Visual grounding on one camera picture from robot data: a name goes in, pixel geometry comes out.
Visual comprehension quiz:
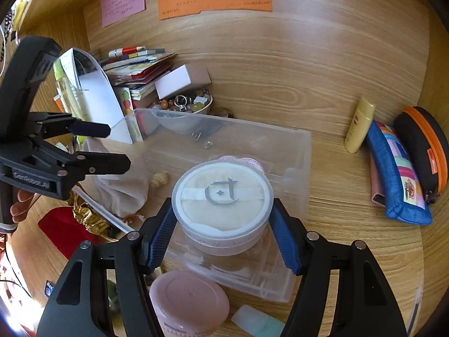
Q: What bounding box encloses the wooden desktop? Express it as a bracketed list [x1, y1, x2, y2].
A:
[0, 77, 436, 337]

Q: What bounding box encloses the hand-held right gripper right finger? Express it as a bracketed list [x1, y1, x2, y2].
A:
[268, 198, 409, 337]

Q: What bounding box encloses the clear plastic box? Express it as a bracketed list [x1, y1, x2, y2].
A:
[124, 108, 313, 303]

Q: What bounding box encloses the small white box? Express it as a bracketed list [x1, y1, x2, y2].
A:
[154, 64, 212, 101]

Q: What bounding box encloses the red pouch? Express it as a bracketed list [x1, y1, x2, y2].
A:
[38, 207, 102, 260]

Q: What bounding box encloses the blue patchwork pouch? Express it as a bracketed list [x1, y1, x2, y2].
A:
[366, 120, 433, 226]

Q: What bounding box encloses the white folded paper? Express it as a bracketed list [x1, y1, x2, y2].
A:
[59, 47, 134, 144]

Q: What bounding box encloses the pink round jar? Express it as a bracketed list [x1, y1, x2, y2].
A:
[149, 270, 230, 337]

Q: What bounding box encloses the multicoloured pen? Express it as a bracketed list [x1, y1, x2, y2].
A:
[108, 45, 165, 59]

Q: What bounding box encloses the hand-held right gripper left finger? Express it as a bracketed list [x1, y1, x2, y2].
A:
[37, 197, 177, 337]

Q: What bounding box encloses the pink paper note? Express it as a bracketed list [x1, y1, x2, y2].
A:
[100, 0, 146, 28]

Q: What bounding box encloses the gold foil wrapper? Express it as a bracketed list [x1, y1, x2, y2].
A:
[72, 200, 110, 234]

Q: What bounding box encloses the yellow tube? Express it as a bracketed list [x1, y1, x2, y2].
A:
[344, 96, 376, 154]

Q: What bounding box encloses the green plastic bottle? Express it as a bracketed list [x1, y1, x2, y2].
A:
[107, 280, 122, 311]

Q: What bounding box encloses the white cloth bag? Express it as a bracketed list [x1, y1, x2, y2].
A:
[82, 137, 151, 218]

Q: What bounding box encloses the stack of booklets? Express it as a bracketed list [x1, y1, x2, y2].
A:
[100, 53, 178, 101]

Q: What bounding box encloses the black orange zip case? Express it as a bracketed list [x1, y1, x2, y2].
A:
[393, 106, 449, 204]

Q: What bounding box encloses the small cream trinket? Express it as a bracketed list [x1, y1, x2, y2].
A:
[152, 171, 170, 188]

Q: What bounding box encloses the white bottle with blue tip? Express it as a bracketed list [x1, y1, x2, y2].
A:
[171, 160, 274, 254]

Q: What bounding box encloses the person's left hand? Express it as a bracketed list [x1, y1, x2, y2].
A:
[10, 187, 36, 224]

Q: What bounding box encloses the fruit print booklet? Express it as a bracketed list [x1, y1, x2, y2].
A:
[116, 86, 134, 116]

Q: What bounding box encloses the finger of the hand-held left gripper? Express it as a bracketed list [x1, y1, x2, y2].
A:
[30, 111, 112, 142]
[38, 143, 132, 184]

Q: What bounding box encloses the bowl of beads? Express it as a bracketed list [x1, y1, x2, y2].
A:
[152, 88, 213, 116]

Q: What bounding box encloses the small mint bottle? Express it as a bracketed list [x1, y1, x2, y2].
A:
[231, 305, 286, 337]

